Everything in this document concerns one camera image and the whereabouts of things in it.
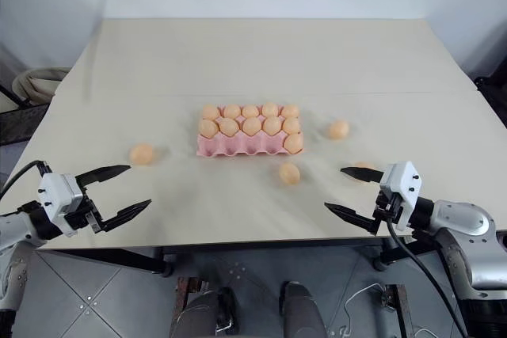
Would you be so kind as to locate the black table frame bar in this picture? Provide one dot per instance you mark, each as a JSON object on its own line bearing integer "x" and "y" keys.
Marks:
{"x": 107, "y": 260}

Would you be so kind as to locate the beige fabric bag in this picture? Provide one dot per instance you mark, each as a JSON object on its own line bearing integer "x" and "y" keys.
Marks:
{"x": 37, "y": 84}

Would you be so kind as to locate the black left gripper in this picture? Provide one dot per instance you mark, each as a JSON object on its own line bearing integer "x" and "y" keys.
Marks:
{"x": 92, "y": 211}

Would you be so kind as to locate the dark rounded shape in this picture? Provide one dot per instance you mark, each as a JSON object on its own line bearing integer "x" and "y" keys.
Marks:
{"x": 301, "y": 310}
{"x": 202, "y": 316}

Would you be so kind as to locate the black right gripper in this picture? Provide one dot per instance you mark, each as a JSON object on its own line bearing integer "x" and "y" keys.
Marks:
{"x": 386, "y": 207}

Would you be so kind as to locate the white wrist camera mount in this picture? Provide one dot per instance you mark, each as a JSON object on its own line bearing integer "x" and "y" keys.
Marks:
{"x": 57, "y": 191}
{"x": 404, "y": 185}

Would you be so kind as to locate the black mesh chair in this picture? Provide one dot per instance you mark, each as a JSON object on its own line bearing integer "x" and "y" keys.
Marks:
{"x": 17, "y": 120}

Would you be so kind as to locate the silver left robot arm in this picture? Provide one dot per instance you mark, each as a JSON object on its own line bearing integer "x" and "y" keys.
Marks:
{"x": 12, "y": 228}

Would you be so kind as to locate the pink egg carton with eggs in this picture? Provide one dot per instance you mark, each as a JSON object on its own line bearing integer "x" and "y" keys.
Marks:
{"x": 237, "y": 147}

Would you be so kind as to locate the brown metal stand bar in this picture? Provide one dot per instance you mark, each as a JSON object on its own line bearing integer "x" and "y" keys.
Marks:
{"x": 188, "y": 292}
{"x": 400, "y": 310}

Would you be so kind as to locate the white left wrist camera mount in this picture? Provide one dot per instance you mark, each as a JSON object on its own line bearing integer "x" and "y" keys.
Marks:
{"x": 57, "y": 191}

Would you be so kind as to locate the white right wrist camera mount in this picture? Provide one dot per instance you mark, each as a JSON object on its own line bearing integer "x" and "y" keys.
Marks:
{"x": 404, "y": 185}

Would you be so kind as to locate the orange egg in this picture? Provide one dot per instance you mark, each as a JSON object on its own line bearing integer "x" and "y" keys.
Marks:
{"x": 338, "y": 130}
{"x": 232, "y": 111}
{"x": 228, "y": 126}
{"x": 210, "y": 111}
{"x": 289, "y": 173}
{"x": 141, "y": 154}
{"x": 251, "y": 126}
{"x": 271, "y": 126}
{"x": 270, "y": 108}
{"x": 364, "y": 165}
{"x": 291, "y": 125}
{"x": 290, "y": 110}
{"x": 250, "y": 111}
{"x": 293, "y": 143}
{"x": 208, "y": 127}

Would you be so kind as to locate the black table leg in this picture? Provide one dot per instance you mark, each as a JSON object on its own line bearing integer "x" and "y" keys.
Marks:
{"x": 396, "y": 259}

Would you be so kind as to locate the dark grey equipment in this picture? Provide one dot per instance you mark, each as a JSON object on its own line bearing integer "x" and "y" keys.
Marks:
{"x": 493, "y": 84}

